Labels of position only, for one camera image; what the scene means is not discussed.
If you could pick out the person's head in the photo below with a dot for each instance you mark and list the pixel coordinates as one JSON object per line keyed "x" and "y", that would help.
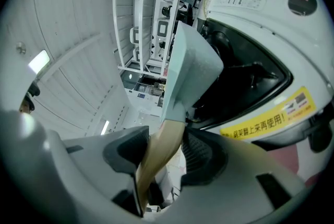
{"x": 26, "y": 107}

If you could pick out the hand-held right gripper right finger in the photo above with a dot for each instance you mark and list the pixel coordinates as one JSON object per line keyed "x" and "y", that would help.
{"x": 235, "y": 186}

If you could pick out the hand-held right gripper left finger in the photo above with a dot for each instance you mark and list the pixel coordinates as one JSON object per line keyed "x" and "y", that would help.
{"x": 91, "y": 160}

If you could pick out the black head camera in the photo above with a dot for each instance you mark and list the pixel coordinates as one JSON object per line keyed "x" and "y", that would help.
{"x": 34, "y": 90}

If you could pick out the black framed glass door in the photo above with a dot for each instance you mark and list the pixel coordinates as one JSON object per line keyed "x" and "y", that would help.
{"x": 146, "y": 82}

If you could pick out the ceiling light panel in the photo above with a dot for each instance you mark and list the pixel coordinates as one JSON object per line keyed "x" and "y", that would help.
{"x": 105, "y": 127}
{"x": 39, "y": 61}

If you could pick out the round ceiling fixture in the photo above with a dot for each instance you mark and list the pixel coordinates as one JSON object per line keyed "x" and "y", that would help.
{"x": 21, "y": 48}

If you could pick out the white portable stove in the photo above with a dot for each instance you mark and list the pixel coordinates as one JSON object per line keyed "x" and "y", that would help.
{"x": 300, "y": 42}

